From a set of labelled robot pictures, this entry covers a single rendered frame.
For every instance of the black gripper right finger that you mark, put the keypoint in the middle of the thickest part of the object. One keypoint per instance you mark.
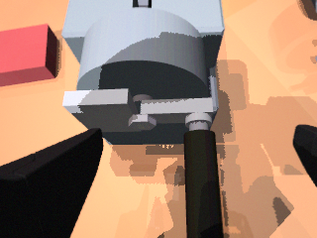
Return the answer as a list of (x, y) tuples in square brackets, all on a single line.
[(304, 143)]

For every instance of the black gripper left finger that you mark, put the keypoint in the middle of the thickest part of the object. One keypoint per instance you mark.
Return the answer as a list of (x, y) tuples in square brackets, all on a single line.
[(42, 194)]

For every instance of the red rectangular block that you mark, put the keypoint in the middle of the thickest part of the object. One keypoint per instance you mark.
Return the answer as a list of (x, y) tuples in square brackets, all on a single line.
[(27, 55)]

